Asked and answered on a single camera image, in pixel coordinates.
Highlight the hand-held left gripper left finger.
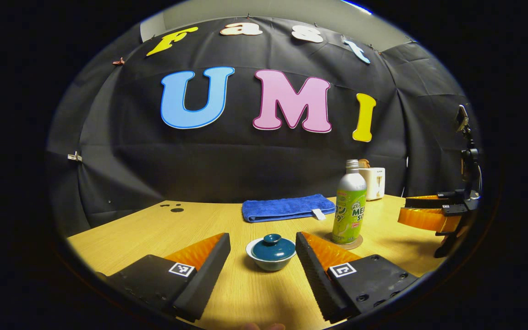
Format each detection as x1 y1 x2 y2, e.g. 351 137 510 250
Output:
97 232 232 323

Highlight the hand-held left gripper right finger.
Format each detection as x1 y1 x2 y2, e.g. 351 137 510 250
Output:
295 231 418 324

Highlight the white teal teacup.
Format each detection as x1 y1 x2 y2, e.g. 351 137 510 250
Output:
246 237 297 272

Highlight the round brown coaster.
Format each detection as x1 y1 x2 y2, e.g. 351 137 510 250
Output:
324 231 364 251

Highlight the silver green-label water bottle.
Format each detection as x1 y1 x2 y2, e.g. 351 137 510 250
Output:
331 159 368 245

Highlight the cream toaster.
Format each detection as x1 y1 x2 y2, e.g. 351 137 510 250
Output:
359 167 386 201

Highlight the blue folded towel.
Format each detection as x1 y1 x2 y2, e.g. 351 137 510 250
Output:
242 194 336 224

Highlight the black backdrop cloth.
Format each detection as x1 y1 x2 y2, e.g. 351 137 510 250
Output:
46 16 482 237

